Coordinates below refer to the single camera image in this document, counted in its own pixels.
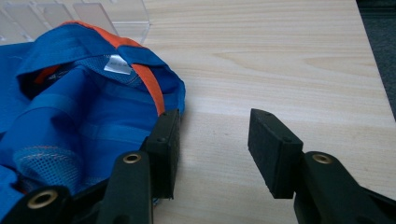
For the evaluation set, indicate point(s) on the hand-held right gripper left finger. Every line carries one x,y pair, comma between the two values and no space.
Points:
163,152

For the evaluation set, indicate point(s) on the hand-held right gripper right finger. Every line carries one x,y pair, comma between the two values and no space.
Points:
274,152

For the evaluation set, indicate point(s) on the blue jacket with orange trim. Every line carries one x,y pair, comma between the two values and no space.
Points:
77,118

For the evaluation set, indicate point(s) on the clear acrylic organizer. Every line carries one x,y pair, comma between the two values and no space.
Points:
77,15

